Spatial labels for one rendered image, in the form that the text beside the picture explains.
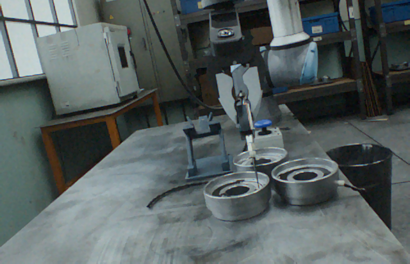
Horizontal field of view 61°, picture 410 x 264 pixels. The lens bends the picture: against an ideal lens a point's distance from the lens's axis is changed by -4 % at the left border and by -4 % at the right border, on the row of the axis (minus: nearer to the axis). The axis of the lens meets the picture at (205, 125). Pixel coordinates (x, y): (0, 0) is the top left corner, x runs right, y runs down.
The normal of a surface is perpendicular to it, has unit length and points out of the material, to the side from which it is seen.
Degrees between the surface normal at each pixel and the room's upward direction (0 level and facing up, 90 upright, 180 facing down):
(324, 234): 0
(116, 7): 90
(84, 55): 90
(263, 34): 82
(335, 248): 0
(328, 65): 90
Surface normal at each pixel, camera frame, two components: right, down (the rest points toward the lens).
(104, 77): -0.11, 0.24
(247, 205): 0.19, 0.16
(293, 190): -0.55, 0.27
